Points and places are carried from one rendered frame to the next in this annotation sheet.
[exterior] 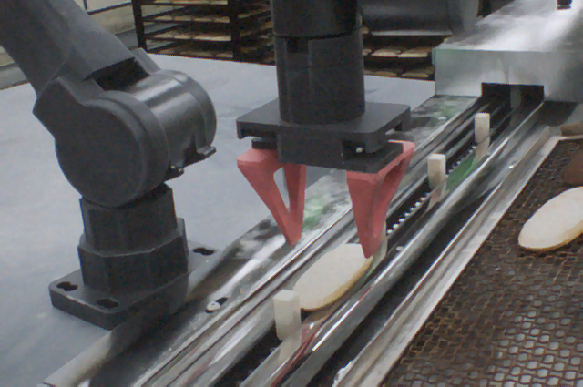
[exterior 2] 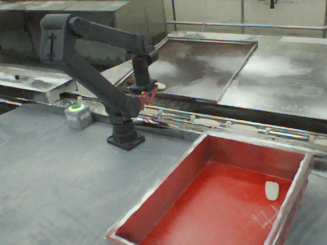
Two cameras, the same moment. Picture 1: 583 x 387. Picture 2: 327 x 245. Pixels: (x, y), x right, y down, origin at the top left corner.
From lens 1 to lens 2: 1.32 m
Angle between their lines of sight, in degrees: 82
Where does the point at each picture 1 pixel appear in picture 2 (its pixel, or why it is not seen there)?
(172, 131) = not seen: hidden behind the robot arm
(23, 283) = (116, 157)
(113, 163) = (137, 107)
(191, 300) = (155, 120)
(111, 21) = not seen: outside the picture
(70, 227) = (83, 158)
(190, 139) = not seen: hidden behind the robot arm
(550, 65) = (69, 83)
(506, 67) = (61, 88)
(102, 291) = (134, 139)
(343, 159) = (154, 86)
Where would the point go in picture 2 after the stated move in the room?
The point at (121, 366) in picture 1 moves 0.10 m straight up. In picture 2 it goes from (175, 122) to (172, 97)
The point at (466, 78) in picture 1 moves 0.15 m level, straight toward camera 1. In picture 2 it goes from (55, 95) to (86, 95)
